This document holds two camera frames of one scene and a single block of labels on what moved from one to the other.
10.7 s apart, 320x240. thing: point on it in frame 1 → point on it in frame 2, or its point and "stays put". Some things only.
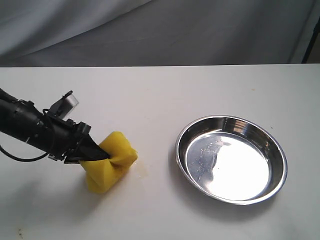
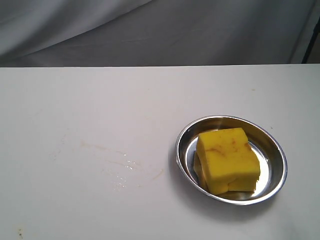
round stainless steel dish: (232, 159) stays put
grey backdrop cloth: (157, 32) stays put
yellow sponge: (102, 174) → (225, 161)
